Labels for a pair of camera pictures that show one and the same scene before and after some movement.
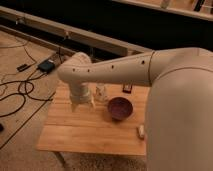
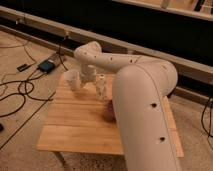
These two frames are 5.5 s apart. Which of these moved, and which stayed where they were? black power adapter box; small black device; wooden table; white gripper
Moved: white gripper
Stayed: black power adapter box; small black device; wooden table
